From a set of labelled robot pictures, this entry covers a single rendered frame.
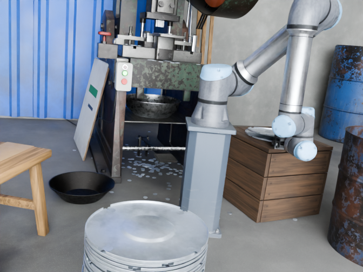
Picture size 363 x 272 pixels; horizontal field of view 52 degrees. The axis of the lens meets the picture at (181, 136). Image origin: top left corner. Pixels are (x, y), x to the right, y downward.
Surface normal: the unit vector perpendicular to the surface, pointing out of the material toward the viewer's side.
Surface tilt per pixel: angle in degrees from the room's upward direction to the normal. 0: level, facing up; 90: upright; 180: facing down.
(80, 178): 49
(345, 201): 92
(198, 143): 90
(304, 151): 85
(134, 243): 0
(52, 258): 0
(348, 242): 92
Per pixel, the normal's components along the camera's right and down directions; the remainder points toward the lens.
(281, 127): -0.66, 0.11
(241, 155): -0.90, 0.01
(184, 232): 0.11, -0.97
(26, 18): 0.31, 0.26
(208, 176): 0.04, 0.25
